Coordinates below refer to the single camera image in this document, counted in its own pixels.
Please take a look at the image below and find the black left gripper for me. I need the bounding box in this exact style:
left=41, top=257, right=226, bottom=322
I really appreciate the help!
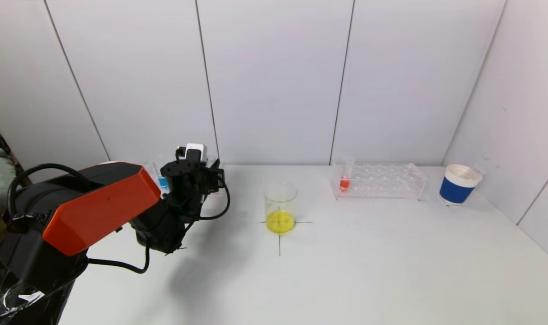
left=205, top=158, right=225, bottom=193

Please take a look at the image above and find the clear acrylic test tube rack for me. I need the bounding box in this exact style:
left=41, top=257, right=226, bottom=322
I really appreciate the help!
left=143, top=158, right=228, bottom=199
left=330, top=163, right=427, bottom=201

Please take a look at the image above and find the test tube with blue liquid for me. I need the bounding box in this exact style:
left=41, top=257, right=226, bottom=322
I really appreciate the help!
left=154, top=158, right=170, bottom=190

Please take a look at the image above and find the clear glass beaker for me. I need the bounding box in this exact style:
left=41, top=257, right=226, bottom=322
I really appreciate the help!
left=263, top=180, right=298, bottom=234

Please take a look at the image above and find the blue white paper cup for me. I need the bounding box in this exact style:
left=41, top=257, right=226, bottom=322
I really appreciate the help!
left=439, top=164, right=483, bottom=206

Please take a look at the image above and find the clear plastic film wrap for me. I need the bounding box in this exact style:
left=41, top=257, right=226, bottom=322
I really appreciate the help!
left=0, top=257, right=46, bottom=325

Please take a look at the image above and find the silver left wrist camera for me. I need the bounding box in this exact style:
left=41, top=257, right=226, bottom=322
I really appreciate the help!
left=176, top=143, right=208, bottom=165

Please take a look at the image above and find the black looped camera cable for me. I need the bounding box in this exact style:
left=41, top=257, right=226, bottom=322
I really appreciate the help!
left=197, top=174, right=231, bottom=221

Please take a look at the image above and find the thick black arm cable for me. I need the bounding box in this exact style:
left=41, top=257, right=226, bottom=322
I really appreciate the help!
left=87, top=244, right=150, bottom=274

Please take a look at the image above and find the thick black shoulder cable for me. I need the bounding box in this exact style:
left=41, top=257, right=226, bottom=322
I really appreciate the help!
left=6, top=163, right=90, bottom=226

